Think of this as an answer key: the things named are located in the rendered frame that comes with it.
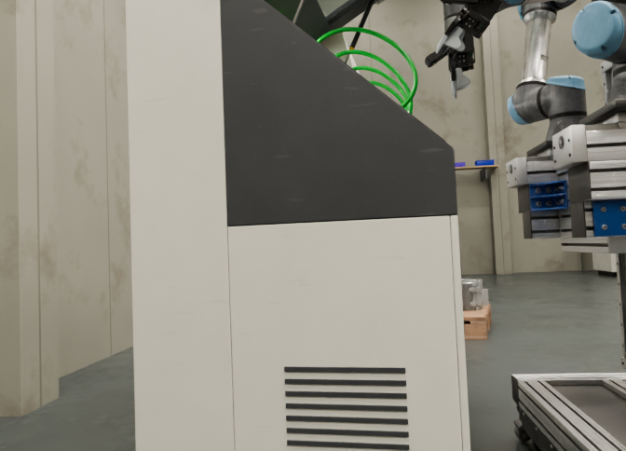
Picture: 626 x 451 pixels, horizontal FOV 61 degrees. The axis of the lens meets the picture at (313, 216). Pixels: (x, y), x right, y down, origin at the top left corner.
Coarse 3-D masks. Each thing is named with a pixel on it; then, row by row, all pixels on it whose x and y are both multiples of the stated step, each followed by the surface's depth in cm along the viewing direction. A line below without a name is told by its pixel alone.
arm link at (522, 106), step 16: (528, 16) 198; (544, 16) 195; (528, 32) 197; (544, 32) 194; (528, 48) 195; (544, 48) 193; (528, 64) 194; (544, 64) 193; (528, 80) 191; (544, 80) 191; (512, 96) 196; (528, 96) 188; (512, 112) 194; (528, 112) 189
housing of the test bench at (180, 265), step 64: (128, 0) 148; (192, 0) 144; (128, 64) 147; (192, 64) 143; (192, 128) 142; (192, 192) 141; (192, 256) 141; (192, 320) 140; (192, 384) 139; (192, 448) 138
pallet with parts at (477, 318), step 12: (468, 288) 421; (480, 288) 420; (468, 300) 421; (480, 300) 421; (468, 312) 410; (480, 312) 408; (468, 324) 388; (480, 324) 385; (468, 336) 387; (480, 336) 384
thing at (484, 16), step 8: (480, 0) 151; (488, 0) 151; (496, 0) 150; (464, 8) 152; (472, 8) 153; (480, 8) 152; (488, 8) 151; (496, 8) 150; (464, 16) 152; (472, 16) 151; (480, 16) 151; (488, 16) 151; (464, 24) 154; (472, 24) 153; (480, 24) 152; (488, 24) 156; (472, 32) 152; (480, 32) 155
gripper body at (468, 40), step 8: (464, 40) 173; (472, 40) 172; (472, 48) 170; (448, 56) 173; (456, 56) 172; (464, 56) 171; (472, 56) 174; (448, 64) 176; (456, 64) 172; (464, 64) 171; (472, 64) 174
